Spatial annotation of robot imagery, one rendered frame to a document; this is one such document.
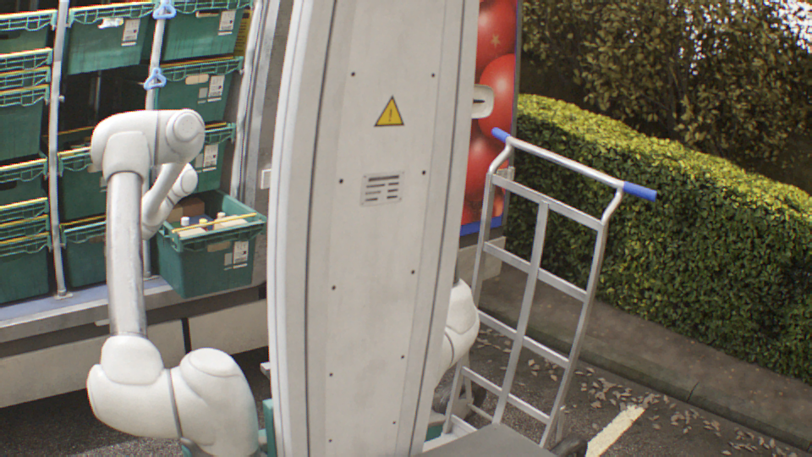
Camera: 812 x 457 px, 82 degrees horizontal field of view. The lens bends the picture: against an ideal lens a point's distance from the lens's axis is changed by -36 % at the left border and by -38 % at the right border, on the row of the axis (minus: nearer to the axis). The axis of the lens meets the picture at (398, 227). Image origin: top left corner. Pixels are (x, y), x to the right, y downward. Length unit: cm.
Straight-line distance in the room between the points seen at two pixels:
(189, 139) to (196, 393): 55
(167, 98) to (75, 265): 73
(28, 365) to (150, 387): 113
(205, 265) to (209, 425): 115
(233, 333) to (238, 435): 139
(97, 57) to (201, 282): 96
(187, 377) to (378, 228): 47
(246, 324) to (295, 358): 155
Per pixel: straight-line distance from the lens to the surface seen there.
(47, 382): 236
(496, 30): 329
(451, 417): 276
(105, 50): 224
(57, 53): 215
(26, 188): 223
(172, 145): 144
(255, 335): 270
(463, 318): 162
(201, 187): 254
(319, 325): 110
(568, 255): 421
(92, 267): 240
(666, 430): 309
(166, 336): 246
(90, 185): 230
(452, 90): 113
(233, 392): 122
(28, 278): 234
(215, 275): 236
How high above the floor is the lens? 163
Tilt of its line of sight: 18 degrees down
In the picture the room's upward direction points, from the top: 6 degrees clockwise
